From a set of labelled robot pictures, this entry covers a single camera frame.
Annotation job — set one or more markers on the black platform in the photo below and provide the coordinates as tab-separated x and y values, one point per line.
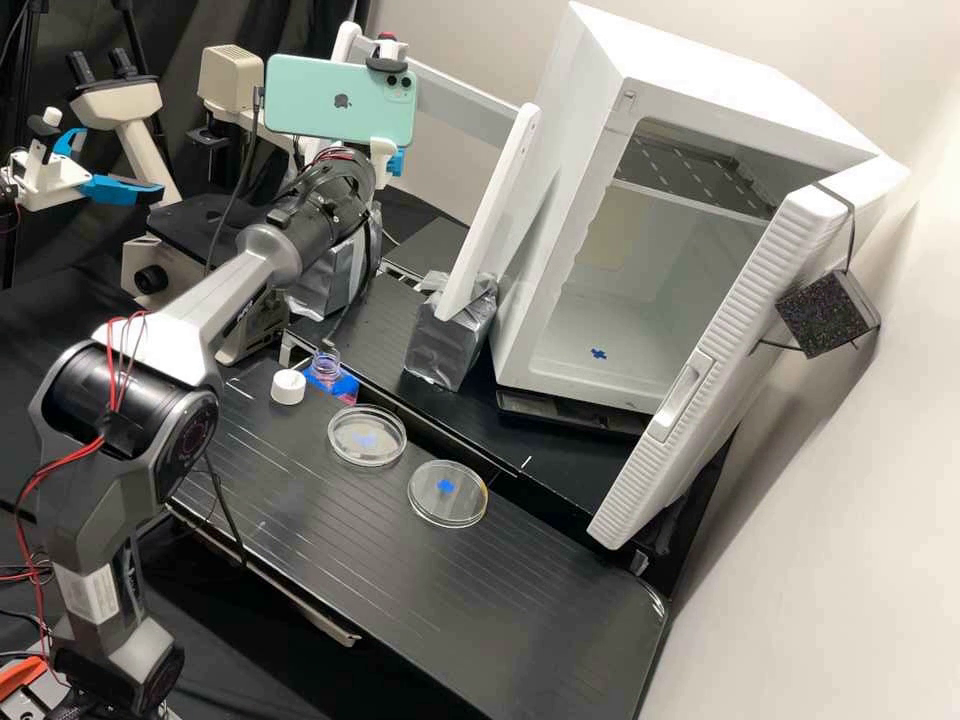
420	600
450	427
420	244

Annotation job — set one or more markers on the white cap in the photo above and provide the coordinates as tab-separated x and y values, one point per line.
289	386

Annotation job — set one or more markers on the incubator door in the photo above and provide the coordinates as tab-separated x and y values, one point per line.
720	360

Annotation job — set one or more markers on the small bottle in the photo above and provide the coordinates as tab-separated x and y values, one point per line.
328	369

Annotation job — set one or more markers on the blue bottle holder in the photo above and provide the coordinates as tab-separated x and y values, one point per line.
346	388

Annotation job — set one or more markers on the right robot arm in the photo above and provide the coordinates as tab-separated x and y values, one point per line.
187	300

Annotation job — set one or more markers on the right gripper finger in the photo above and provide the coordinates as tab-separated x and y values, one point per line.
400	160

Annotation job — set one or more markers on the right wrist camera phone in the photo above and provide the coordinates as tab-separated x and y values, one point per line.
330	97

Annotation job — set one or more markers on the petri dish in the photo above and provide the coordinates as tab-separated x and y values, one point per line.
367	439

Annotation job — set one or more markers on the petri dish lid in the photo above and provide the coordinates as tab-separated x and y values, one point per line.
448	495

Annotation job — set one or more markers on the cream microscope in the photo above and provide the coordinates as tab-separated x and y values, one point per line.
141	154

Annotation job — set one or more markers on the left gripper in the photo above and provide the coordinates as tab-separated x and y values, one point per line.
46	178

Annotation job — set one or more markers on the white incubator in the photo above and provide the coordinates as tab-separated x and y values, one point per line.
592	150

